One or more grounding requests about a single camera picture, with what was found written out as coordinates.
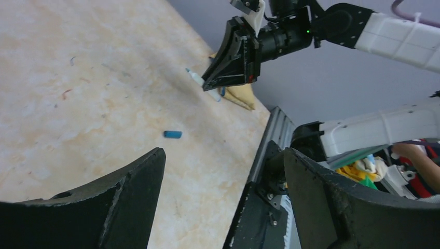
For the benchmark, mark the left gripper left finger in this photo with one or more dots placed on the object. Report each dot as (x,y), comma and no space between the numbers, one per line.
(114,211)

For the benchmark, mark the small blue pen cap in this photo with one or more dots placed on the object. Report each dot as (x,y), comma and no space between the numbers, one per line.
(172,134)

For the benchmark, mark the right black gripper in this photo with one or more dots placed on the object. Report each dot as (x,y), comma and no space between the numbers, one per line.
(224,71)

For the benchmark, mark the white light-blue pen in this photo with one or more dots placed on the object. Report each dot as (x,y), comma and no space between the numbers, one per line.
(199,80)

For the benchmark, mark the colourful clutter behind rail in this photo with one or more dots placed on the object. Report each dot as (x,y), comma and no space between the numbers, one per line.
(409,169)

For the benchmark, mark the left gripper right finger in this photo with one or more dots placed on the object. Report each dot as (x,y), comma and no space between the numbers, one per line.
(332,211)

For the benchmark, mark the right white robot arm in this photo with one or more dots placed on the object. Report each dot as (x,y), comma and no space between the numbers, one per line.
(296,25)

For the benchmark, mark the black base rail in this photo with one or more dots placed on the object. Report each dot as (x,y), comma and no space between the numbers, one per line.
(264,216)

